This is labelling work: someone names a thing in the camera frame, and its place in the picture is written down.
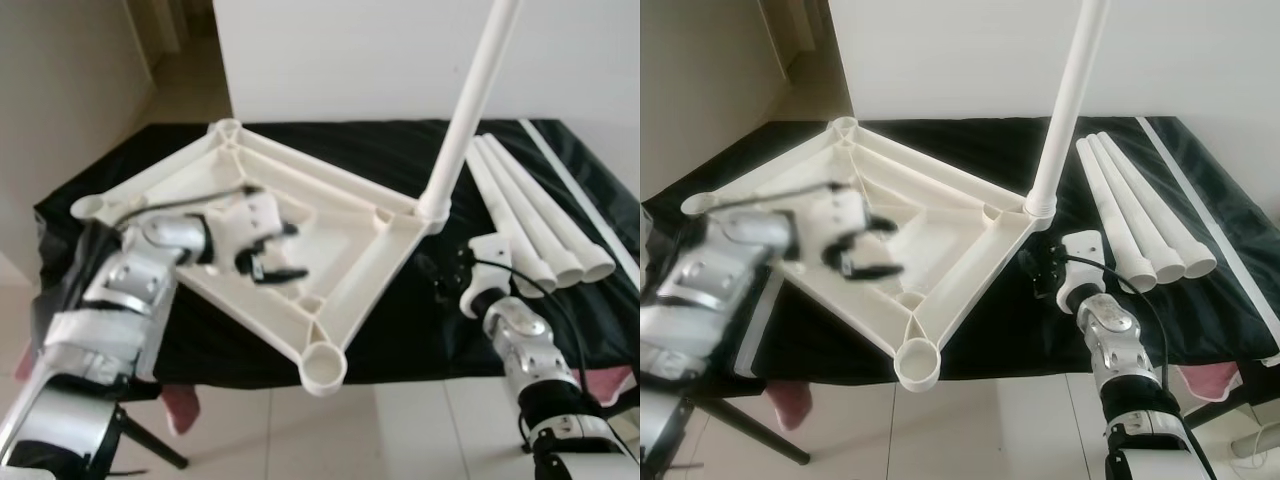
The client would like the white plastic table top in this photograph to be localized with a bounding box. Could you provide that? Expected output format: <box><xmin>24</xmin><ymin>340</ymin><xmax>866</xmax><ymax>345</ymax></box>
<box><xmin>70</xmin><ymin>117</ymin><xmax>453</xmax><ymax>398</ymax></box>
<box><xmin>680</xmin><ymin>115</ymin><xmax>1056</xmax><ymax>391</ymax></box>

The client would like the white plastic table leg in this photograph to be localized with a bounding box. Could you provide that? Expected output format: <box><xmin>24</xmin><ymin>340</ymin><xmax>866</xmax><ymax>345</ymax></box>
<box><xmin>1087</xmin><ymin>135</ymin><xmax>1188</xmax><ymax>286</ymax></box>
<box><xmin>1075</xmin><ymin>140</ymin><xmax>1159</xmax><ymax>294</ymax></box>
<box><xmin>478</xmin><ymin>135</ymin><xmax>591</xmax><ymax>289</ymax></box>
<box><xmin>1022</xmin><ymin>0</ymin><xmax>1113</xmax><ymax>219</ymax></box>
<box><xmin>418</xmin><ymin>0</ymin><xmax>524</xmax><ymax>223</ymax></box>
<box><xmin>490</xmin><ymin>132</ymin><xmax>618</xmax><ymax>283</ymax></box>
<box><xmin>465</xmin><ymin>138</ymin><xmax>561</xmax><ymax>296</ymax></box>
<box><xmin>1097</xmin><ymin>131</ymin><xmax>1219</xmax><ymax>281</ymax></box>

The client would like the pink cloth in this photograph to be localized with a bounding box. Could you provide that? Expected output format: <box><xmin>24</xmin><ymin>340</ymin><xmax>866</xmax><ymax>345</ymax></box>
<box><xmin>582</xmin><ymin>365</ymin><xmax>638</xmax><ymax>404</ymax></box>
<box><xmin>160</xmin><ymin>385</ymin><xmax>201</xmax><ymax>437</ymax></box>
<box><xmin>1178</xmin><ymin>362</ymin><xmax>1244</xmax><ymax>401</ymax></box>
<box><xmin>768</xmin><ymin>378</ymin><xmax>813</xmax><ymax>431</ymax></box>

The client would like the black metal table leg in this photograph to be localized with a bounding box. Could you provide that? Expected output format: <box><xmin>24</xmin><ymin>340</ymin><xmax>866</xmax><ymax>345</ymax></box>
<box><xmin>1185</xmin><ymin>385</ymin><xmax>1280</xmax><ymax>433</ymax></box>
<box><xmin>690</xmin><ymin>395</ymin><xmax>811</xmax><ymax>468</ymax></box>
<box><xmin>120</xmin><ymin>405</ymin><xmax>189</xmax><ymax>471</ymax></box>

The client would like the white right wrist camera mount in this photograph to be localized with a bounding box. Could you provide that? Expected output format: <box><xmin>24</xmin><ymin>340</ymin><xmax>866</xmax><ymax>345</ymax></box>
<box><xmin>466</xmin><ymin>234</ymin><xmax>523</xmax><ymax>296</ymax></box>
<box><xmin>1055</xmin><ymin>230</ymin><xmax>1109</xmax><ymax>306</ymax></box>

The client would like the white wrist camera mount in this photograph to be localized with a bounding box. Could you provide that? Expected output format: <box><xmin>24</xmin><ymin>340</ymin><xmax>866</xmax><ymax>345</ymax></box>
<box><xmin>200</xmin><ymin>188</ymin><xmax>283</xmax><ymax>269</ymax></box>
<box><xmin>1055</xmin><ymin>230</ymin><xmax>1109</xmax><ymax>306</ymax></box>
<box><xmin>795</xmin><ymin>183</ymin><xmax>873</xmax><ymax>266</ymax></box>
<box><xmin>466</xmin><ymin>234</ymin><xmax>523</xmax><ymax>296</ymax></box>

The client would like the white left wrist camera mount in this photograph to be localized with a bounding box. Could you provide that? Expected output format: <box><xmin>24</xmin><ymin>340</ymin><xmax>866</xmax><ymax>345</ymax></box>
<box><xmin>200</xmin><ymin>188</ymin><xmax>283</xmax><ymax>269</ymax></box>
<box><xmin>795</xmin><ymin>183</ymin><xmax>873</xmax><ymax>266</ymax></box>

